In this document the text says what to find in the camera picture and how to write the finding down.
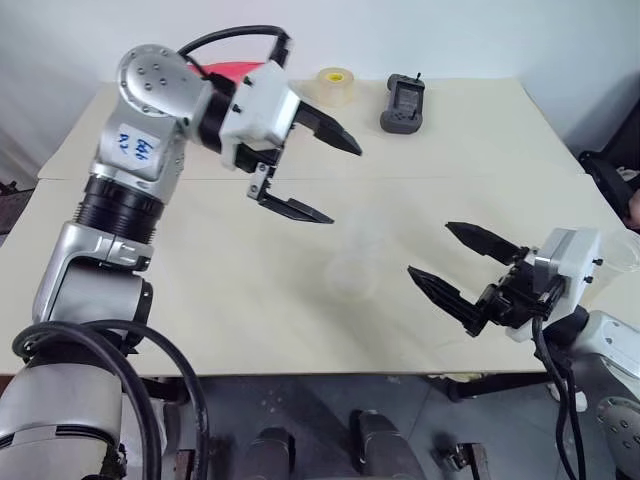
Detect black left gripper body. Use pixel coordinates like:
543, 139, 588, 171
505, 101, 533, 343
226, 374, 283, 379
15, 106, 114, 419
233, 124, 301, 175

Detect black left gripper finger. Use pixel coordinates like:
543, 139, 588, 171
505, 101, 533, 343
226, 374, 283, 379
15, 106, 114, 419
247, 161, 336, 225
293, 101, 363, 157

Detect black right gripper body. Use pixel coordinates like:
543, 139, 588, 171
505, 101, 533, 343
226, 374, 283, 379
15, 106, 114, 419
477, 248, 569, 331

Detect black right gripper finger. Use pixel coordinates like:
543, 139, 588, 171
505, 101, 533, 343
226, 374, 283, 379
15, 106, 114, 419
445, 221, 525, 267
406, 265, 495, 338

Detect clear tape roll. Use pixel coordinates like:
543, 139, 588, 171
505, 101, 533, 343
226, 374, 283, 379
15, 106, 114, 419
316, 67, 360, 107

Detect black handheld remote controller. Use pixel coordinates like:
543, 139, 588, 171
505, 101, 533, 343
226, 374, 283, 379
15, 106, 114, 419
379, 72, 426, 135

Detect clear plastic cup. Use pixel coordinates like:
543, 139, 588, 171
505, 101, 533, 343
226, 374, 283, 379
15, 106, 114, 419
322, 209, 396, 302

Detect red round plastic stool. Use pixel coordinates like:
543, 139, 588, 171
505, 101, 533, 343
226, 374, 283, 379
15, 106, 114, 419
184, 60, 269, 84

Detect black chair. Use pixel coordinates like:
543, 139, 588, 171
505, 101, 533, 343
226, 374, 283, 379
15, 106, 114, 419
578, 74, 640, 222

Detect dark rounded shape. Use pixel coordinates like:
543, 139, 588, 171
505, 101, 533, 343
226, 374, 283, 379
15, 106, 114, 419
242, 426, 297, 480
349, 408, 426, 480

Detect dark metal clamp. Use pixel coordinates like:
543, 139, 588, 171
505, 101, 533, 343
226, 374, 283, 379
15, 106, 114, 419
433, 439, 490, 480

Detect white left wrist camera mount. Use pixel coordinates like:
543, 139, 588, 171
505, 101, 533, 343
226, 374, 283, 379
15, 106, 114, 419
218, 60, 302, 172

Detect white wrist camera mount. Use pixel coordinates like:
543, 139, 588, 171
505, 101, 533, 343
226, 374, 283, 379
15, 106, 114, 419
505, 227, 602, 344
218, 60, 302, 172

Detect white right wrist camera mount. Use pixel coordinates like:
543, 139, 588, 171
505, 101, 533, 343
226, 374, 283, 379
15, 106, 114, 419
505, 227, 602, 344

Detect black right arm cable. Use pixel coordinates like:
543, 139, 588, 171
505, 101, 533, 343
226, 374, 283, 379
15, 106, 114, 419
530, 313, 587, 480

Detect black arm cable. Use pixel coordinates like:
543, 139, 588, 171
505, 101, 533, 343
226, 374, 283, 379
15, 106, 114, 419
11, 319, 210, 480
530, 313, 587, 480
177, 25, 294, 81

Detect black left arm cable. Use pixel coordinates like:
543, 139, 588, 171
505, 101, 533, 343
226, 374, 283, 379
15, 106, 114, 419
177, 25, 294, 81
11, 319, 210, 480

